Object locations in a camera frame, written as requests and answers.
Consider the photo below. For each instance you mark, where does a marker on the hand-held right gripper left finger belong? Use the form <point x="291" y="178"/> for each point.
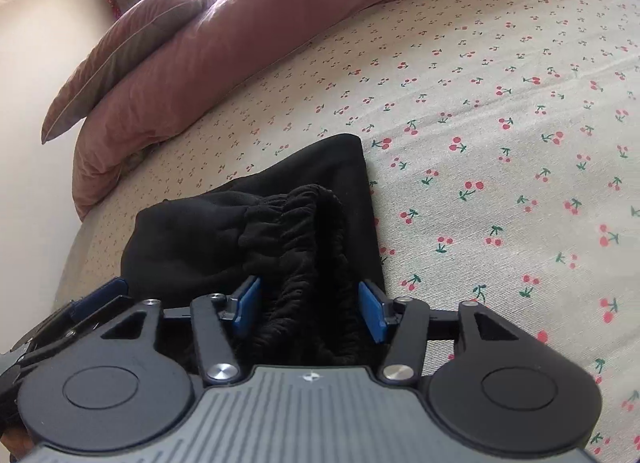
<point x="247" y="305"/>

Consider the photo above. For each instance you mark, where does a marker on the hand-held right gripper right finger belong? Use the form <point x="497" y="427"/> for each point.
<point x="372" y="308"/>

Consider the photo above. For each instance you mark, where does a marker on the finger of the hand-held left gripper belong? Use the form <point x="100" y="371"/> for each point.
<point x="100" y="295"/>

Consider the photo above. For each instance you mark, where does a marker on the black pants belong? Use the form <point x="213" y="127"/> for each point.
<point x="200" y="233"/>

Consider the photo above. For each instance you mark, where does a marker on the cherry print bed cloth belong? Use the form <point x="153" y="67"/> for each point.
<point x="500" y="168"/>

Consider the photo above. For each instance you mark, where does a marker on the pink pillow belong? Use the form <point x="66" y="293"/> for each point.
<point x="130" y="43"/>

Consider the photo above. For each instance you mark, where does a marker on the pink duvet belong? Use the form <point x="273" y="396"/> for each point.
<point x="275" y="28"/>

